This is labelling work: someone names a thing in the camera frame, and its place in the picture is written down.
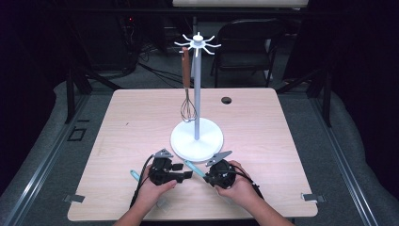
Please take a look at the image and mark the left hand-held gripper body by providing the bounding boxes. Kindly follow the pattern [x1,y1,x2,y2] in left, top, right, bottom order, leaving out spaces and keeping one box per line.
[148,148,186,186]

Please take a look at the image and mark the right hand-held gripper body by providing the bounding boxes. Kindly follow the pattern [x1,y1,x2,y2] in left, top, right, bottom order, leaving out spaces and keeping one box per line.
[203,150,237,190]

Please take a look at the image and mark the teal-handled white spatula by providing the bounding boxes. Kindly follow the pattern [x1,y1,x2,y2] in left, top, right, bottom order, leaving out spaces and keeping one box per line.
[183,159,208,180]

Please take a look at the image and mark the white utensil rack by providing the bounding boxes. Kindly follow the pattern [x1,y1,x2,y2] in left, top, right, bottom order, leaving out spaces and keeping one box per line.
[169,31,225,164]

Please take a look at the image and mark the wooden-handled wire whisk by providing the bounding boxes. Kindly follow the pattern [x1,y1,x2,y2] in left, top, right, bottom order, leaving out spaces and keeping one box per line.
[180,46,199,123]

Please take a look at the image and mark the person's left hand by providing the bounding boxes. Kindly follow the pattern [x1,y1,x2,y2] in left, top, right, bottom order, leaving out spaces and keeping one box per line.
[135,164,179,212]

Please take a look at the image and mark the person's right hand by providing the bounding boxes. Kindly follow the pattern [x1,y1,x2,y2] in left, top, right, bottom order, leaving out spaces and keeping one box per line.
[214,159,262,209]

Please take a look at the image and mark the black folding chair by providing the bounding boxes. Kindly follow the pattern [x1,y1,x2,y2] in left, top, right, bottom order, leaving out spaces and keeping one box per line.
[210,18,287,89]

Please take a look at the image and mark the dark equipment with red light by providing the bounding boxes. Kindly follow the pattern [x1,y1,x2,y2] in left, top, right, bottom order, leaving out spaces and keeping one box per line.
[117,13,141,75]

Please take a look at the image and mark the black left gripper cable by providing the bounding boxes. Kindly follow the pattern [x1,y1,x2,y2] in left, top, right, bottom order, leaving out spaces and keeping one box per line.
[129,153,155,209]

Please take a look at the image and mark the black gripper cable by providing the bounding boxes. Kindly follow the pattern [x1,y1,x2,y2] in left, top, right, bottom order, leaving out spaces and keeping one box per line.
[223,164,265,201]
[129,153,155,209]

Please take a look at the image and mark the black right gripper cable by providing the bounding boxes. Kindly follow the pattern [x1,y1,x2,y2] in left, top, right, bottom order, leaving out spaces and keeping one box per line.
[223,164,265,201]

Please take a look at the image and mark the grey metal table bracket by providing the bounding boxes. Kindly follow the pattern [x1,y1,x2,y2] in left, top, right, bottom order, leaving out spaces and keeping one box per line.
[63,194,86,204]
[300,193,327,203]

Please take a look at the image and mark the black floor cables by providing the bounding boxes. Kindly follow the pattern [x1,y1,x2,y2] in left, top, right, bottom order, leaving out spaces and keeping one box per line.
[136,41,196,89]

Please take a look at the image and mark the metal floor rail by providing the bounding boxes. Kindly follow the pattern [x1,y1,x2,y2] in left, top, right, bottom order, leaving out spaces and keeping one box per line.
[2,93,92,226]
[309,95,379,226]

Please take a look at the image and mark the black metal frame stand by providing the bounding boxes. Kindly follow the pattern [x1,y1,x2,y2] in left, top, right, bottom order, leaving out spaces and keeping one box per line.
[64,64,122,124]
[276,67,333,128]

